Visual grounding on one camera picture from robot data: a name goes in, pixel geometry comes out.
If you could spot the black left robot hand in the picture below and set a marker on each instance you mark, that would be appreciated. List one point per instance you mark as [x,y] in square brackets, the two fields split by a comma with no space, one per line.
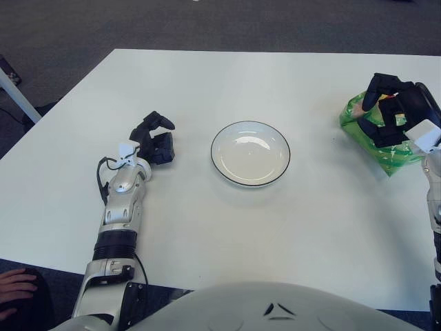
[150,145]

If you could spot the bare person hand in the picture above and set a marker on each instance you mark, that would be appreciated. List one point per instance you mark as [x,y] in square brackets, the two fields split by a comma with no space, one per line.
[17,286]

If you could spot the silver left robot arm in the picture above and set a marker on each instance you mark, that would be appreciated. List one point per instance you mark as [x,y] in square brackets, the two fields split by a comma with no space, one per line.
[120,203]

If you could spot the white plate with black rim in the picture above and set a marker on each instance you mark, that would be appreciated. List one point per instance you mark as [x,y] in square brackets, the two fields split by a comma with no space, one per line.
[249,155]

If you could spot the white table leg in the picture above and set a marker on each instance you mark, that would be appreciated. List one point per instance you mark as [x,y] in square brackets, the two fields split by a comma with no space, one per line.
[20,96]

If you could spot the dark patterned floor object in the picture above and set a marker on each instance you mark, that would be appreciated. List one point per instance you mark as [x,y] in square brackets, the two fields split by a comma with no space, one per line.
[8,69]

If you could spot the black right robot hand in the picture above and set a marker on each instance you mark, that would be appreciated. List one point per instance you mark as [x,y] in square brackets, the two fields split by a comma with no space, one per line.
[418,103]

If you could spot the grey robot torso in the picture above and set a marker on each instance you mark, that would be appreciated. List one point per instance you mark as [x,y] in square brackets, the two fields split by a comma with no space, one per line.
[268,320]

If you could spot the green Lay's chips bag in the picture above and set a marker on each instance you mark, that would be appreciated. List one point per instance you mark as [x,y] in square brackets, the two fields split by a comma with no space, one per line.
[396,158]

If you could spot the black trouser leg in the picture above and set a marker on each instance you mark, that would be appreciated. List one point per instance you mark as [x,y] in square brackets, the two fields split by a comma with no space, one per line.
[39,307]

